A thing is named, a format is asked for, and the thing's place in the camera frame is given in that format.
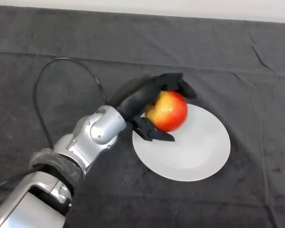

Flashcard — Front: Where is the white round plate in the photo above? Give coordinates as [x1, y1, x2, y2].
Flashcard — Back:
[132, 103, 231, 182]

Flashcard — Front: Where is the black table cloth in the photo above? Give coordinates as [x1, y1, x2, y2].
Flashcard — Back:
[0, 5, 285, 228]

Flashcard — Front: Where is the red yellow apple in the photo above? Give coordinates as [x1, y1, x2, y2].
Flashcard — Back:
[144, 90, 189, 133]

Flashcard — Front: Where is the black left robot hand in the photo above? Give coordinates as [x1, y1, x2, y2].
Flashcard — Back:
[111, 72, 197, 143]

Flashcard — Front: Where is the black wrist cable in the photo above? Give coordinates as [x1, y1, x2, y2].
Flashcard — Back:
[0, 57, 108, 192]

